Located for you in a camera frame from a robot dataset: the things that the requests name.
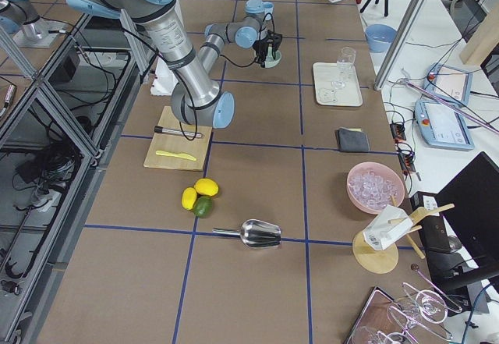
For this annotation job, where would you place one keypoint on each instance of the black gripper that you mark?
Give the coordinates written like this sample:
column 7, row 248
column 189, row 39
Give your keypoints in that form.
column 263, row 46

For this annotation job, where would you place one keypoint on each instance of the green ceramic bowl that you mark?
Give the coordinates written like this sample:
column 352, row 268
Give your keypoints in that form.
column 270, row 63

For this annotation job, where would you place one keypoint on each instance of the light blue plastic cup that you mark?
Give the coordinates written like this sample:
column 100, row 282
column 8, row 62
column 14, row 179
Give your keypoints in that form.
column 268, row 8

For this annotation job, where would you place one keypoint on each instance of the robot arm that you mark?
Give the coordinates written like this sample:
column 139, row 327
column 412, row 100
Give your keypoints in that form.
column 22, row 21
column 196, row 99

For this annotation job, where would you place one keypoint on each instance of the blue plastic bowl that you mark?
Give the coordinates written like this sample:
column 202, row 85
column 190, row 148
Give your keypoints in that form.
column 380, row 37

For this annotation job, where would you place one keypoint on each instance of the pink bowl of ice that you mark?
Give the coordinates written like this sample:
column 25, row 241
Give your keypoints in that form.
column 372, row 186

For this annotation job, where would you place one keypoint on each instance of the steel ice scoop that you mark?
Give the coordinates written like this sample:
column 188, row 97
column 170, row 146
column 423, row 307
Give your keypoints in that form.
column 255, row 233

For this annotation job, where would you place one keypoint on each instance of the cream bear print tray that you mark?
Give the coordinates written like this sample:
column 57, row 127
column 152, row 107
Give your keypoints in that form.
column 323, row 75

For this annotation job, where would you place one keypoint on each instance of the clear wine glass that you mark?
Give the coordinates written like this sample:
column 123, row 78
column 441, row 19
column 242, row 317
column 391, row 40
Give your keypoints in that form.
column 345, row 62

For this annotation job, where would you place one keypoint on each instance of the wooden cutting board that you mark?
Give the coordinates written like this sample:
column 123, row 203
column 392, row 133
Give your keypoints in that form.
column 196, row 148

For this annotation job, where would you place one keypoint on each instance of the grey folded cloth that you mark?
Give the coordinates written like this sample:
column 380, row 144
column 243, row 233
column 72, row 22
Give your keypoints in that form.
column 350, row 140

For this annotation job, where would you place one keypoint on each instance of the yellow lemon front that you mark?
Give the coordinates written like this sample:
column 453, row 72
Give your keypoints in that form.
column 206, row 187

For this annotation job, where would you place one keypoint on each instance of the yellow lemon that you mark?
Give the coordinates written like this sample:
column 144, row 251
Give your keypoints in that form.
column 189, row 197
column 206, row 187

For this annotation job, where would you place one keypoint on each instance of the yellow plastic knife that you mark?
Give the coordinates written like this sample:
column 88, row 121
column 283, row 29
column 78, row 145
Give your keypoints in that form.
column 184, row 156

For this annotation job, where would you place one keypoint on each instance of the yellow lemon back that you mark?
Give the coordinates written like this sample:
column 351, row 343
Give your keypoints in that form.
column 189, row 197

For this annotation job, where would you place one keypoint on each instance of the green lime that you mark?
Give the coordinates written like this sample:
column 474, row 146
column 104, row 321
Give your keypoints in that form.
column 203, row 206

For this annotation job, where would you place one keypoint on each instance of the upper teach pendant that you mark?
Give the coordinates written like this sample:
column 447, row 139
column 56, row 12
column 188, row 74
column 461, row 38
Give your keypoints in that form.
column 449, row 83

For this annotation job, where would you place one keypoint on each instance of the teach pendant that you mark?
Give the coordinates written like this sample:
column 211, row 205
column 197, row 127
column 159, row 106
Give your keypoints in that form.
column 449, row 83
column 441, row 127

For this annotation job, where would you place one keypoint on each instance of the lower teach pendant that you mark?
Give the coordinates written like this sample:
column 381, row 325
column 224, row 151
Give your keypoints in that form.
column 441, row 127

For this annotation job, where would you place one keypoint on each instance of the white paper carton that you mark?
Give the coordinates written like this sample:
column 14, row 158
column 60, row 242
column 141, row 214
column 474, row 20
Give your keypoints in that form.
column 387, row 227

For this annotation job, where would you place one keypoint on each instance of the wooden cup stand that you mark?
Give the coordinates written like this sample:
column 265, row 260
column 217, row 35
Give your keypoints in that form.
column 384, row 261

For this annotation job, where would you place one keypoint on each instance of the black monitor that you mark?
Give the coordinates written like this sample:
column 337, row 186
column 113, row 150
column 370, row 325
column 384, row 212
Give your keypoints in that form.
column 474, row 220

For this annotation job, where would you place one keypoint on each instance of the glasses on metal tray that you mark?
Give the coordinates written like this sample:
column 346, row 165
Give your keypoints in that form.
column 416, row 317

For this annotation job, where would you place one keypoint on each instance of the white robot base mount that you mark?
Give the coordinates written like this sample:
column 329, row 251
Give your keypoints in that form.
column 164, row 80

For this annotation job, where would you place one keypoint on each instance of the aluminium frame post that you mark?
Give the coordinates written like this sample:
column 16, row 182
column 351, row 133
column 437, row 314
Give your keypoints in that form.
column 404, row 29

